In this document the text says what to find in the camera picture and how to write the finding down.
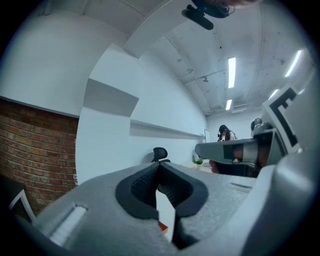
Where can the white standing board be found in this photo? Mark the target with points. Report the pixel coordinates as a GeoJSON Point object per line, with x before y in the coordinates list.
{"type": "Point", "coordinates": [207, 136]}

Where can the black office chair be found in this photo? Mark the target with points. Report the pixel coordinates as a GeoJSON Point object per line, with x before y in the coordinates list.
{"type": "Point", "coordinates": [160, 152]}

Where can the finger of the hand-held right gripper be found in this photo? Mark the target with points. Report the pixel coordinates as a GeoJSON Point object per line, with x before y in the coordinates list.
{"type": "Point", "coordinates": [212, 150]}
{"type": "Point", "coordinates": [235, 170]}

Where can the white-edged dark panel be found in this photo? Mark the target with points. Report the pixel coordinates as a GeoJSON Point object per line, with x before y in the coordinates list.
{"type": "Point", "coordinates": [23, 203]}

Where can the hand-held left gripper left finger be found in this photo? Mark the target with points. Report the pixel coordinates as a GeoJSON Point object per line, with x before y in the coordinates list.
{"type": "Point", "coordinates": [100, 200]}

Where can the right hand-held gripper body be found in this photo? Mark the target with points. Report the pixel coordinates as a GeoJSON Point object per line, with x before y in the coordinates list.
{"type": "Point", "coordinates": [292, 180]}

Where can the orange object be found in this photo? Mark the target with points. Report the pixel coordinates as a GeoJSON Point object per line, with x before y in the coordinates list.
{"type": "Point", "coordinates": [163, 227]}

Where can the small green potted plant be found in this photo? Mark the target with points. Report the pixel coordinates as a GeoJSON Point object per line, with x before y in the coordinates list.
{"type": "Point", "coordinates": [198, 162]}

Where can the ceiling air vent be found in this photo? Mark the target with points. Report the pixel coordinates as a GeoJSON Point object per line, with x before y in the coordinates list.
{"type": "Point", "coordinates": [241, 107]}

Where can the long ceiling light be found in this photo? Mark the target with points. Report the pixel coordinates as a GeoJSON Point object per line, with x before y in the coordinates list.
{"type": "Point", "coordinates": [231, 72]}
{"type": "Point", "coordinates": [273, 94]}
{"type": "Point", "coordinates": [229, 104]}
{"type": "Point", "coordinates": [293, 63]}

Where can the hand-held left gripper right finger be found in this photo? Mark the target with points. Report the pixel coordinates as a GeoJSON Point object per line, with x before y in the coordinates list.
{"type": "Point", "coordinates": [220, 197]}

